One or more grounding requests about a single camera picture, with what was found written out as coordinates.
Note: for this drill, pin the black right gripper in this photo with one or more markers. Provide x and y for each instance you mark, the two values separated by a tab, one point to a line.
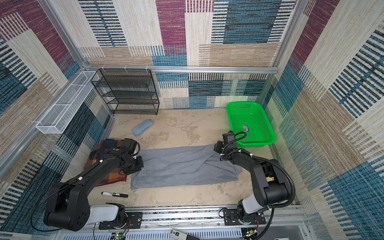
217	146

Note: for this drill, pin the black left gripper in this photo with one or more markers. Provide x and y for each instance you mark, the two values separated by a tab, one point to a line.
139	167

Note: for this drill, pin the grey long sleeve shirt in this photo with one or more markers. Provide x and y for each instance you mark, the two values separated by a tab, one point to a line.
183	166

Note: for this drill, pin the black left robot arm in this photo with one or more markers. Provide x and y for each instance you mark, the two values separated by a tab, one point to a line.
68	205

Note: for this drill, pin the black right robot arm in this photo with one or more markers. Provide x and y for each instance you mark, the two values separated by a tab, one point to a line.
271	184

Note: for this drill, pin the multicolour patchwork folded shirt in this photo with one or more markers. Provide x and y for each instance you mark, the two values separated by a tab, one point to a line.
99	153

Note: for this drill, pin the black marker pen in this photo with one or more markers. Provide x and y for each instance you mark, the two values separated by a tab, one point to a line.
115	195

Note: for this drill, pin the blue fabric glasses case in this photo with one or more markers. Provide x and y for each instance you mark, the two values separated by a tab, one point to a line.
142	127

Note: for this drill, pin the green plastic basket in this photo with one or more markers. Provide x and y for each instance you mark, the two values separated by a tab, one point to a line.
250	117

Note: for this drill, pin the black wire mesh shelf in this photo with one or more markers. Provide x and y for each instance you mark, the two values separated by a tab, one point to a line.
127	91

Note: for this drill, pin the white wire mesh basket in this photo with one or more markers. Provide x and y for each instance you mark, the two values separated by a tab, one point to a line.
58	117

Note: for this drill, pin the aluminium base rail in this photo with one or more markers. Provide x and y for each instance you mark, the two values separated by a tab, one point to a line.
202	222

